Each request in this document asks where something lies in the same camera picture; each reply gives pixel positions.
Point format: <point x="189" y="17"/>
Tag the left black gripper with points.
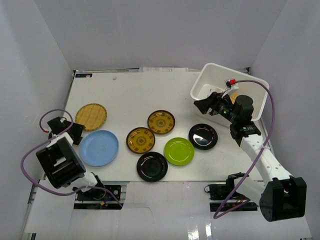
<point x="74" y="130"/>

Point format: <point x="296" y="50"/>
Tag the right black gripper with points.
<point x="214" y="101"/>

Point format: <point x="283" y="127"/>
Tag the round bamboo plate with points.
<point x="92" y="116"/>

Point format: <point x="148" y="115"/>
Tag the blue plastic plate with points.
<point x="99" y="148"/>

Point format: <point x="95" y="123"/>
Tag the black plate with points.
<point x="152" y="167"/>
<point x="203" y="136"/>

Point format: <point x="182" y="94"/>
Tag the yellow patterned plate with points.
<point x="140" y="140"/>
<point x="161" y="122"/>

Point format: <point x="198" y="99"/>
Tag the green plastic plate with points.
<point x="179" y="151"/>

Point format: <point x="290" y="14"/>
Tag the black plate front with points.
<point x="152" y="167"/>

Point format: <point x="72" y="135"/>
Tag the rectangular bamboo tray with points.
<point x="234" y="96"/>

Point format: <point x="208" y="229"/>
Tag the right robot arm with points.
<point x="282" y="196"/>

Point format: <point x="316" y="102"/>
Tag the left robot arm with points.
<point x="61" y="164"/>

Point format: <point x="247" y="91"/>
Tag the white plastic bin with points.
<point x="212" y="79"/>

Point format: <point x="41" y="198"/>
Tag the black label sticker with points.
<point x="83" y="75"/>

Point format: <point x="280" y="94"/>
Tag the papers at table back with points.
<point x="163" y="69"/>

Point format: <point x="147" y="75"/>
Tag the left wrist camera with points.
<point x="47" y="130"/>

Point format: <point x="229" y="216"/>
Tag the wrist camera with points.
<point x="231" y="86"/>
<point x="47" y="130"/>

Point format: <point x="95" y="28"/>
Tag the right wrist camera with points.
<point x="231" y="86"/>

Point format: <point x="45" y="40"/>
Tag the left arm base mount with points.
<point x="107" y="195"/>

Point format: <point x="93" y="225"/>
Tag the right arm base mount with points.
<point x="218" y="192"/>

